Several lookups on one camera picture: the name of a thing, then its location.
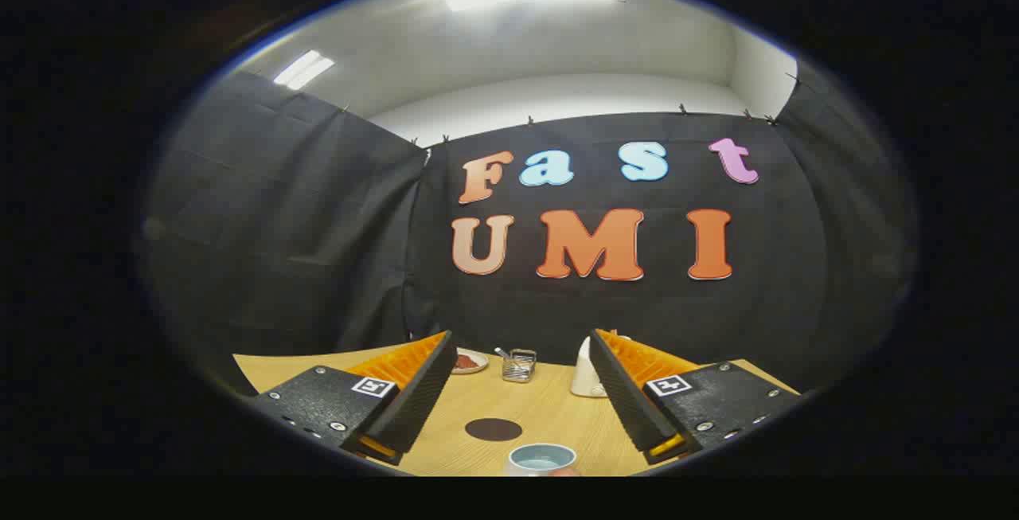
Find small ceiling light panel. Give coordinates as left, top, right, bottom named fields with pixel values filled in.
left=273, top=50, right=335, bottom=91

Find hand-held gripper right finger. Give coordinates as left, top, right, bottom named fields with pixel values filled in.
left=589, top=329, right=803, bottom=465

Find small metal wire basket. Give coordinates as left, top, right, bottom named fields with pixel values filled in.
left=494, top=347, right=537, bottom=383

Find wooden table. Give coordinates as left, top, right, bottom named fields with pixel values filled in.
left=232, top=342, right=801, bottom=477

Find dark brown round coaster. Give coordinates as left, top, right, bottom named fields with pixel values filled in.
left=465, top=418, right=523, bottom=442

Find white cup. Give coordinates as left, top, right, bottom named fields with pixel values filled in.
left=506, top=444, right=577, bottom=477

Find white toaster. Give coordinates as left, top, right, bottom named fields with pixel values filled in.
left=571, top=335, right=610, bottom=398

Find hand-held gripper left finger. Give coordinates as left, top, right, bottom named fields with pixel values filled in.
left=253, top=330, right=459, bottom=467

